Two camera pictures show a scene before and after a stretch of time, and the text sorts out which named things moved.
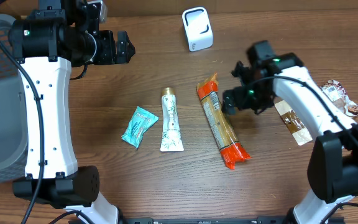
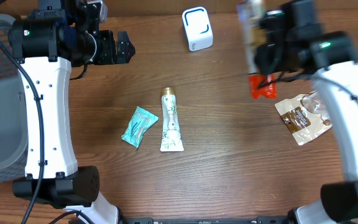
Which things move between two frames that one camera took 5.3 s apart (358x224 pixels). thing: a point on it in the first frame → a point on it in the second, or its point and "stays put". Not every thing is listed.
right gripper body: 233,98 → 260,58
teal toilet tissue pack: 141,121 stays put
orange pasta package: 232,150 → 250,13
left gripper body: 117,47 stays put
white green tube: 171,140 stays put
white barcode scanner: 198,28 stays put
